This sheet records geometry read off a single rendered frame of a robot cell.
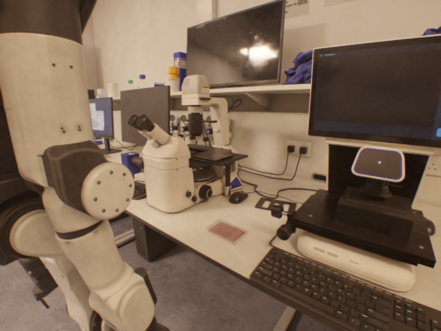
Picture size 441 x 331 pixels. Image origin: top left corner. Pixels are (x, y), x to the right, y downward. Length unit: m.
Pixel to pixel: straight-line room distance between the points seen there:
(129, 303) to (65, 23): 0.40
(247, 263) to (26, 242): 0.49
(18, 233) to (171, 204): 0.52
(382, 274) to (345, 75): 0.53
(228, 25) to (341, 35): 0.64
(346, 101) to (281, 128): 0.68
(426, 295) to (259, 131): 1.10
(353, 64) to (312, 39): 0.77
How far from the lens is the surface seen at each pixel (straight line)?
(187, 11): 2.15
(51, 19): 0.31
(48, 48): 0.30
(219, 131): 1.11
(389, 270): 0.67
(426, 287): 0.75
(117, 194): 0.32
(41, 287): 0.92
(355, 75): 0.74
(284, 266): 0.62
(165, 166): 0.82
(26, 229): 0.50
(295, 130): 1.33
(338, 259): 0.66
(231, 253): 0.67
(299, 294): 0.56
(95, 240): 0.36
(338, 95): 0.74
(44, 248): 0.53
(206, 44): 1.57
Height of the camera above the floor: 1.16
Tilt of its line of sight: 15 degrees down
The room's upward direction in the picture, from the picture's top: straight up
